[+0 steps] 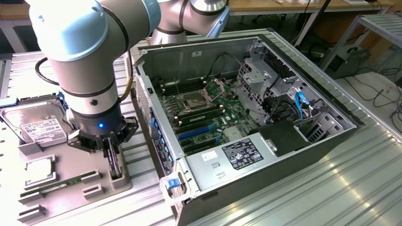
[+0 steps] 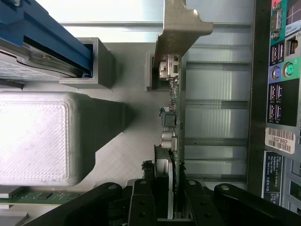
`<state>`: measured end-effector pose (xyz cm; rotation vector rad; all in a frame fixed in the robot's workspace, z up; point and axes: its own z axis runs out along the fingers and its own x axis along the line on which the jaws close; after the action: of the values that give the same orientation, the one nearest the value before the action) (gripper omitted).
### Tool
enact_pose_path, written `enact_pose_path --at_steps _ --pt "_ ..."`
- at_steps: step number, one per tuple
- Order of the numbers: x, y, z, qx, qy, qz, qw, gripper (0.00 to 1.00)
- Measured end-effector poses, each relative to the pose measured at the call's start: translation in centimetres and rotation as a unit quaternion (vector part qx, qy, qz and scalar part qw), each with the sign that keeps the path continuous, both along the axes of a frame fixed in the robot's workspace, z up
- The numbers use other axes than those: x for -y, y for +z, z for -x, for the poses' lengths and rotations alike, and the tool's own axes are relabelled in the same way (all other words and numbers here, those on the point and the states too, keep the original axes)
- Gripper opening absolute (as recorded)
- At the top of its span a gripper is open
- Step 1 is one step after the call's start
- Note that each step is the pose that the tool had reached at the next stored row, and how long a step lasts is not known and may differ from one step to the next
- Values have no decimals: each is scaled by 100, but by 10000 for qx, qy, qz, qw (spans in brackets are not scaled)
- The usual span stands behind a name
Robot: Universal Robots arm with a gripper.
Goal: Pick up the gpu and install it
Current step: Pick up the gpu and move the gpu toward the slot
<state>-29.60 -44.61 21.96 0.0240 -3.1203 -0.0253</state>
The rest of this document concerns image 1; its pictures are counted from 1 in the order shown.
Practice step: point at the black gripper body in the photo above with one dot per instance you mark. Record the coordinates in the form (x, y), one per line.
(94, 123)

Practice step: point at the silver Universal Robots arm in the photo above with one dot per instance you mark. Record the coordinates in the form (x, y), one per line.
(78, 47)

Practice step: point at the silver hard disk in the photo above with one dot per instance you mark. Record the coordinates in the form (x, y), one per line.
(36, 122)

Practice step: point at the silver CPU chip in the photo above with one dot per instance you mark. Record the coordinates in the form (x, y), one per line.
(38, 171)

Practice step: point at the grey parts rack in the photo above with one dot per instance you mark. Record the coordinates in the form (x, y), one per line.
(73, 188)

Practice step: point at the blue expansion slot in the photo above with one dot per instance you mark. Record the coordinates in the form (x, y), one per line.
(196, 131)

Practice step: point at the CPU socket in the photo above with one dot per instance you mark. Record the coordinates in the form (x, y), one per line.
(193, 101)

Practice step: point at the thin locking lever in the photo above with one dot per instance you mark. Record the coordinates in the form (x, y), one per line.
(178, 88)

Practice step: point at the green installed RAM stick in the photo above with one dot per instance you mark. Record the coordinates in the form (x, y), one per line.
(201, 115)

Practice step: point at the blue case latch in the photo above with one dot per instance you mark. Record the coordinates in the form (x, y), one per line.
(173, 183)

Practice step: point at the green motherboard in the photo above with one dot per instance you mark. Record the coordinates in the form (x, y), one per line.
(217, 117)

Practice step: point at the metal socket cover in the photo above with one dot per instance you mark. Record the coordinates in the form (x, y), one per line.
(216, 89)

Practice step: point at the silver chipset heatsink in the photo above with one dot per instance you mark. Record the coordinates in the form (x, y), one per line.
(233, 133)

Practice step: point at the grey power supply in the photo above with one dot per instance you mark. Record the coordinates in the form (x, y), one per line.
(233, 160)

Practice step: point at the black open PC case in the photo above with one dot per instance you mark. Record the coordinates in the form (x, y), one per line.
(252, 113)

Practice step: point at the metal disk bay cage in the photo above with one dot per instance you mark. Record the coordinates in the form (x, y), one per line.
(264, 75)

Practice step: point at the wooden desk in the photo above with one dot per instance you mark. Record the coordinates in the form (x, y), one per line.
(299, 5)

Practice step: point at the black equipment box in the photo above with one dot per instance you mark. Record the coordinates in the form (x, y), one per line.
(349, 61)

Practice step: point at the blue disk bracket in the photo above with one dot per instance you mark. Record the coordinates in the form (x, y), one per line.
(8, 102)

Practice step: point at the metal frame shelf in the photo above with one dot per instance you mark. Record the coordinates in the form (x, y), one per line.
(377, 30)

